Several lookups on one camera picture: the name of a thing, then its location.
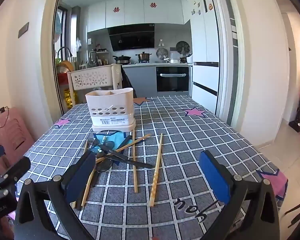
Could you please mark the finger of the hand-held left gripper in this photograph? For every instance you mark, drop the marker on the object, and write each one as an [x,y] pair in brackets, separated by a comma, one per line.
[15,168]

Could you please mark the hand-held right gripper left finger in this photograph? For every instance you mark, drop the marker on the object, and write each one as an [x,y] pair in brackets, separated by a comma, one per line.
[80,180]

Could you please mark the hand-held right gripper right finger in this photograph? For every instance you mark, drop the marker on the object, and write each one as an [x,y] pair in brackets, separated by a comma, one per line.
[215,177]

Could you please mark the white plastic utensil holder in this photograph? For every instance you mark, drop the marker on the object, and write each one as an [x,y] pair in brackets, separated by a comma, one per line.
[110,110]

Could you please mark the pink plastic chair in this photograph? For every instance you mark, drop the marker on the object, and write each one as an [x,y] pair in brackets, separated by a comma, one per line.
[11,140]

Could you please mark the gold foil bag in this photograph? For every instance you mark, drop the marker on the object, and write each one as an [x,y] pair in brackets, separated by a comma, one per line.
[70,98]

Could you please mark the white perforated basket cart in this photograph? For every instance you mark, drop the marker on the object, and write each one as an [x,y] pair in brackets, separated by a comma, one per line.
[92,78]

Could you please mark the black upright vacuum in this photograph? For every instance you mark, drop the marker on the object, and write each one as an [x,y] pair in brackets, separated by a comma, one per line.
[297,115]

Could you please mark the black built-in oven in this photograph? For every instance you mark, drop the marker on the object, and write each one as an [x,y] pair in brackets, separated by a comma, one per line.
[172,78]

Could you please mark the white electric kettle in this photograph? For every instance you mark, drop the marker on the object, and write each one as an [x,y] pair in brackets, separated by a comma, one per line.
[189,59]

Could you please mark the kitchen faucet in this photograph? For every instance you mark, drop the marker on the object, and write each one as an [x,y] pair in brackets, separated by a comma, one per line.
[64,51]

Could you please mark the black wok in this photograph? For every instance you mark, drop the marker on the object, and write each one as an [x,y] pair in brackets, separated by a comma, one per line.
[122,59]

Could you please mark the round metal steamer rack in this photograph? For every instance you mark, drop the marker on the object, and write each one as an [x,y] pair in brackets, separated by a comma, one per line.
[183,47]
[162,54]

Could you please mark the white refrigerator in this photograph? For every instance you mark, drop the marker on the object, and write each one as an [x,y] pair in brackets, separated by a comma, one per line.
[205,42]

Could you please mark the steel cooking pot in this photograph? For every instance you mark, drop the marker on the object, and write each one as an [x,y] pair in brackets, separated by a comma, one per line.
[143,56]

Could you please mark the black range hood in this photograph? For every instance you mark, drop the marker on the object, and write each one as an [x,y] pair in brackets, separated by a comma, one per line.
[132,37]

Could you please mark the white upper kitchen cabinets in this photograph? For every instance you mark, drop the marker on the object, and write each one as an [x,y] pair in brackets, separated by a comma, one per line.
[135,12]

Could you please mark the grey wall switch plate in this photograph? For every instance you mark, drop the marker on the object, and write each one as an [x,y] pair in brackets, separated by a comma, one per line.
[23,30]

